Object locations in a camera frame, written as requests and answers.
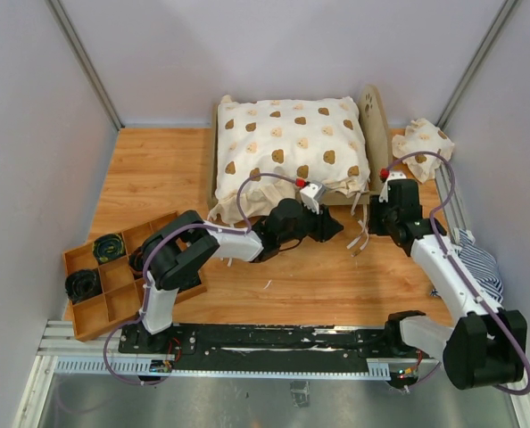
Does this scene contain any aluminium frame post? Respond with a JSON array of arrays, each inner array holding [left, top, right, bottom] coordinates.
[[44, 0, 125, 131], [435, 0, 522, 129]]

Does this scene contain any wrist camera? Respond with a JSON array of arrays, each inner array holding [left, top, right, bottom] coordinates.
[[378, 169, 406, 203], [295, 177, 327, 214]]

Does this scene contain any coiled black cable in tray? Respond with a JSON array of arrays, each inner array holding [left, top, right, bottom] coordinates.
[[91, 234, 127, 264]]

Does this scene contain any right aluminium frame post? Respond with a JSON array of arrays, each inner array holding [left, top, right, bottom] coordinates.
[[435, 0, 522, 129]]

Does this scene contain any large bear print cushion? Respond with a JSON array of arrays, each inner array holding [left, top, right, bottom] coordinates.
[[208, 95, 370, 225]]

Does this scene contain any wooden pet bed frame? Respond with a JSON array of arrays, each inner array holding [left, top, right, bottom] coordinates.
[[204, 84, 393, 210]]

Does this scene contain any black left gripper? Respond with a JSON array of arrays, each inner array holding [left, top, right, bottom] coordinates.
[[279, 200, 344, 245]]

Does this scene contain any left aluminium frame post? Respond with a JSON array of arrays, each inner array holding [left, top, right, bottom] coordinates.
[[44, 0, 125, 131]]

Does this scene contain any white slotted cable duct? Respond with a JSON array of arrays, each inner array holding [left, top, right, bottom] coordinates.
[[54, 357, 392, 381]]

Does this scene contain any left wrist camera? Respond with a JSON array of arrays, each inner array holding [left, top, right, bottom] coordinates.
[[295, 177, 327, 214]]

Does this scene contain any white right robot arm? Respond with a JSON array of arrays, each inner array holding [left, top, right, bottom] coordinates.
[[369, 172, 530, 395]]

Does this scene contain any small bear print pillow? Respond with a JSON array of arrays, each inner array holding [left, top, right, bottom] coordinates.
[[392, 118, 455, 183]]

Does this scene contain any wooden divided tray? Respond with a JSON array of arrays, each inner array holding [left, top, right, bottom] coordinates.
[[62, 210, 209, 343]]

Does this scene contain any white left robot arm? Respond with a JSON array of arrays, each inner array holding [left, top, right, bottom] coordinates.
[[139, 199, 344, 353]]

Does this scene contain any aluminium side rail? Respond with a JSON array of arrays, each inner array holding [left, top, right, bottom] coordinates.
[[435, 165, 470, 235]]

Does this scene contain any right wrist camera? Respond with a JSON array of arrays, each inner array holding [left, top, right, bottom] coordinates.
[[378, 169, 406, 203]]

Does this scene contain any blue striped cloth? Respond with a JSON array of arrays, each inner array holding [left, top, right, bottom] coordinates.
[[451, 229, 504, 304]]

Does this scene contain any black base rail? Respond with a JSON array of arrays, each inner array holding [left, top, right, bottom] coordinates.
[[117, 324, 427, 372]]

